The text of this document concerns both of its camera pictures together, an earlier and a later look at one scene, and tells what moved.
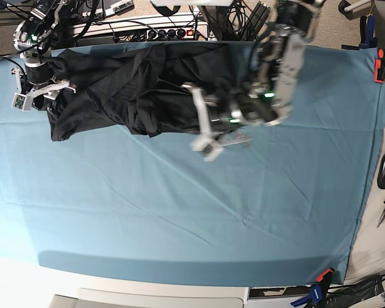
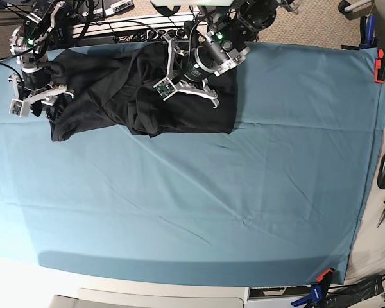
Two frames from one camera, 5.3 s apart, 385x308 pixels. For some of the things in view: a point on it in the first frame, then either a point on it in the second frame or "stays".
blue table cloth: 286,207 stays
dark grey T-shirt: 138,90 stays
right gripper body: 221,116 -> 191,69
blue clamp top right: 367,31 stays
